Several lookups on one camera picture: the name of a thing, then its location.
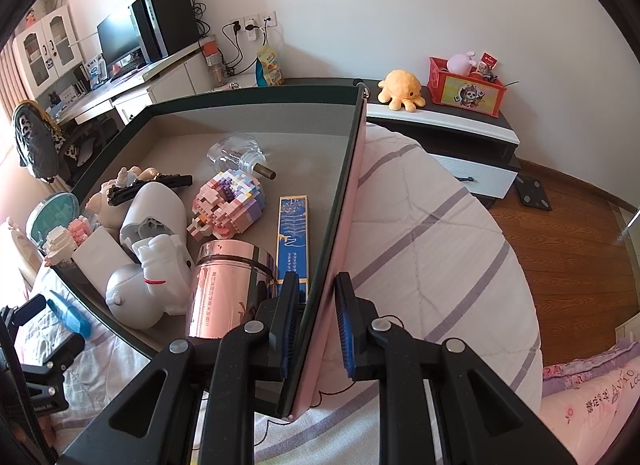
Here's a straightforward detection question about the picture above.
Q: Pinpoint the black office chair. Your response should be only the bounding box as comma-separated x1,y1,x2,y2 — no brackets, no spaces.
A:
12,100,119,188

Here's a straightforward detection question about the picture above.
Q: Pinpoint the pink plush toy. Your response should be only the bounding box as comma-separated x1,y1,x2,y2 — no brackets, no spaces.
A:
446,51,477,77

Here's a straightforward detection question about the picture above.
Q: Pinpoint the yellow octopus plush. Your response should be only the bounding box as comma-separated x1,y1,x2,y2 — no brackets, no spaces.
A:
378,69,426,112

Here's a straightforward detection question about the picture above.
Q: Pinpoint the white pink block house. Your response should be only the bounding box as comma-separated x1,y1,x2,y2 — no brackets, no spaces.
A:
44,216,93,267

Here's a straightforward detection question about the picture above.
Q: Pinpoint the clear glass bottle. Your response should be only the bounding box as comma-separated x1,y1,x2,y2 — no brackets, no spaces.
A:
207,133,277,180

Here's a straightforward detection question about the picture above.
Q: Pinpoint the red toy crate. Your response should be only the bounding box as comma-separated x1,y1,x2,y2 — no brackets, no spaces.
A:
426,56,506,118

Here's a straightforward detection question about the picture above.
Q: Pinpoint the black computer monitor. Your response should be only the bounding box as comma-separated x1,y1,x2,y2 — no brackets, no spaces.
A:
96,8,144,79

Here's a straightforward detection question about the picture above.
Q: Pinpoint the wall power socket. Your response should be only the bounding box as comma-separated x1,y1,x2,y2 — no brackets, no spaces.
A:
230,11,278,41

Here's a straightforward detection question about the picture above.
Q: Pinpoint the pink pillow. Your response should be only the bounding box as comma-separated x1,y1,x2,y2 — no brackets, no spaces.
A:
539,339,639,464

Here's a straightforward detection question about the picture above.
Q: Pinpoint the black computer tower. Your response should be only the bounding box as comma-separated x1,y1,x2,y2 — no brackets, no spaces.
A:
129,0,200,64

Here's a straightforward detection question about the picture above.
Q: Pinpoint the white dog figurine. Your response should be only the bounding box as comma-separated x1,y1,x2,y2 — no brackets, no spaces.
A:
105,234,193,329

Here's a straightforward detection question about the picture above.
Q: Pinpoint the baby doll figurine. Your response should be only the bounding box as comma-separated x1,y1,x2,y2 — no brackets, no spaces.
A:
86,166,160,231

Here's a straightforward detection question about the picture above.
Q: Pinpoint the blue rectangular slim box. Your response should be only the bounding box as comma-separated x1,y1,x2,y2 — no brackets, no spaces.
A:
277,195,309,305

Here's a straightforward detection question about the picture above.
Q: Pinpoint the white glass door cabinet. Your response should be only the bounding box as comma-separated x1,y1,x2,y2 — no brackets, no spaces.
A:
12,6,84,100

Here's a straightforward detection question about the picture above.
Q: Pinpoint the pink storage box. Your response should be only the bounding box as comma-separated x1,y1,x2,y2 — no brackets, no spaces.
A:
72,84,366,419

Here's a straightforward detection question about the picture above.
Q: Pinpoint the teal tape roll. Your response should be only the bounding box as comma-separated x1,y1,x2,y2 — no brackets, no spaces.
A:
26,192,80,249

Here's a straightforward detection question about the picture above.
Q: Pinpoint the pink building block toy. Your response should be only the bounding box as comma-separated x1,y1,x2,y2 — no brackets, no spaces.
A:
186,169,266,241

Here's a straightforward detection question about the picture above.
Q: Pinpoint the black white tv cabinet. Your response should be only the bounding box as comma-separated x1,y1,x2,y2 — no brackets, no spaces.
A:
285,77,521,207

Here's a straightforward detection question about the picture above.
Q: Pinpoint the snack bag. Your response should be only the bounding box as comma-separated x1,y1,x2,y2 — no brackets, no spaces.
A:
255,43,284,87

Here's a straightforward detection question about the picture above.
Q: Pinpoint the black bathroom scale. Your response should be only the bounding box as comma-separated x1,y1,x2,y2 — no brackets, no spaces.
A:
514,174,552,211

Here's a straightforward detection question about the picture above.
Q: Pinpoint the rose gold metal cup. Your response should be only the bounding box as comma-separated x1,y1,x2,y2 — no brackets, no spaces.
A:
186,240,276,339

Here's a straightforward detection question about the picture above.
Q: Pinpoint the white desk with drawers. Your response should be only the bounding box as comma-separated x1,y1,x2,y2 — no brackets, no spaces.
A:
55,42,214,125

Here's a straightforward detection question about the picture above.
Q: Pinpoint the orange cap bottle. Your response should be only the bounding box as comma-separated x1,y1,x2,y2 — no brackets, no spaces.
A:
200,37,227,88

